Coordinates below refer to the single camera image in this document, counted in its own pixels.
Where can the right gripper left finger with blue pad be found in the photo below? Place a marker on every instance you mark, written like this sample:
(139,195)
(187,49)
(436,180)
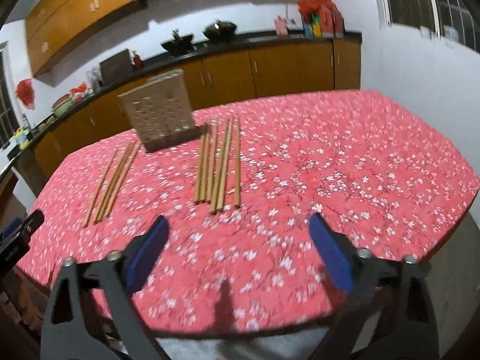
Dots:
(72,328)

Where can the upper wooden wall cabinet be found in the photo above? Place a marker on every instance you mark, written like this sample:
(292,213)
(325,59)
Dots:
(54,28)

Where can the yellow detergent bottle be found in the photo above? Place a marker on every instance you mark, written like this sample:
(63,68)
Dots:
(21,138)

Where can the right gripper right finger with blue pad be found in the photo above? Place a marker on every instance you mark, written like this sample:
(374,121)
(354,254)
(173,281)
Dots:
(388,312)

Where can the green pot on counter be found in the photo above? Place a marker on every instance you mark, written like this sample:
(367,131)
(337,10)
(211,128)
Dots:
(62,105)

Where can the black wok left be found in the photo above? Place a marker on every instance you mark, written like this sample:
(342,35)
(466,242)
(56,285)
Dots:
(179,45)

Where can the black wok with lid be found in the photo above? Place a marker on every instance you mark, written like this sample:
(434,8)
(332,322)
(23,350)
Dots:
(220,31)

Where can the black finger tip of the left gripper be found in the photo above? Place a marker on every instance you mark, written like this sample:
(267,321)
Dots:
(15,238)

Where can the red plastic bag hanging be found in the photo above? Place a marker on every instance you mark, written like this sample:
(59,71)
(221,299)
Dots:
(25,93)

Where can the dark cutting board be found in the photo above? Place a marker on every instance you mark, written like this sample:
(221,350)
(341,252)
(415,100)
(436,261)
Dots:
(116,67)

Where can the red floral tablecloth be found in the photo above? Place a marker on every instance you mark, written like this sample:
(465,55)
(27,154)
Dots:
(372,169)

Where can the lower wooden kitchen cabinets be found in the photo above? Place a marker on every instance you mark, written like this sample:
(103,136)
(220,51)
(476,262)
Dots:
(270,68)

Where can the beige perforated utensil holder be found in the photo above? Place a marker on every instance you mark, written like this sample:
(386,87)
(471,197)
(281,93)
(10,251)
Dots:
(160,112)

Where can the window with grille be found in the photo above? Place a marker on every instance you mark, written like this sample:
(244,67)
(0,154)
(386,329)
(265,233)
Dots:
(450,19)

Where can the red packages on counter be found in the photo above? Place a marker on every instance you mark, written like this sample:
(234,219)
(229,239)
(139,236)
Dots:
(321,19)

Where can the pink bottle on counter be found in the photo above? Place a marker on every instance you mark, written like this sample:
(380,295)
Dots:
(281,27)

